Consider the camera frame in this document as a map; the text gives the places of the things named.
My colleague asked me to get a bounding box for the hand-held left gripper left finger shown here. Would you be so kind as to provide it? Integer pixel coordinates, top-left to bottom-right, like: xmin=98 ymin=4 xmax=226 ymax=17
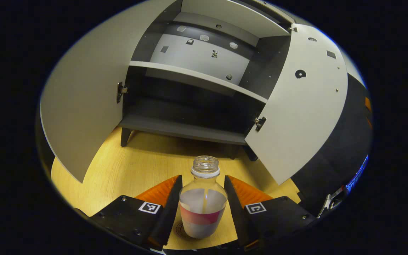
xmin=89 ymin=174 xmax=183 ymax=252

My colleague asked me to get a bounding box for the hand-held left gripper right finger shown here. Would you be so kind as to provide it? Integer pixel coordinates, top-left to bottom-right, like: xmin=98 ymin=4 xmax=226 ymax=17
xmin=224 ymin=175 xmax=318 ymax=253

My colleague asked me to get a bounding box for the clear bottle with pink label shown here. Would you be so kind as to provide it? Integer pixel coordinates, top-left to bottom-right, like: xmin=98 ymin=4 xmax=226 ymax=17
xmin=178 ymin=155 xmax=228 ymax=239

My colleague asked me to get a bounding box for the white cabinet door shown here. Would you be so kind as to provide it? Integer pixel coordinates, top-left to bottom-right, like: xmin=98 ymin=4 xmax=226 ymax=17
xmin=245 ymin=23 xmax=349 ymax=186
xmin=39 ymin=0 xmax=183 ymax=184

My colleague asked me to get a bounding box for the white and grey cabinet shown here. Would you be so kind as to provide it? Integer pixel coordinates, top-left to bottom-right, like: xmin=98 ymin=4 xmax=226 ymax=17
xmin=117 ymin=0 xmax=296 ymax=162

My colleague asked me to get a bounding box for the silver metal clamp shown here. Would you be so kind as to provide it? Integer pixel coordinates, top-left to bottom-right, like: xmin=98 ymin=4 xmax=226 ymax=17
xmin=317 ymin=185 xmax=346 ymax=217

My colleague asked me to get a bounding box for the blue printed box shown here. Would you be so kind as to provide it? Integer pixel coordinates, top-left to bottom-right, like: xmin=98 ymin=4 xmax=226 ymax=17
xmin=344 ymin=154 xmax=369 ymax=193

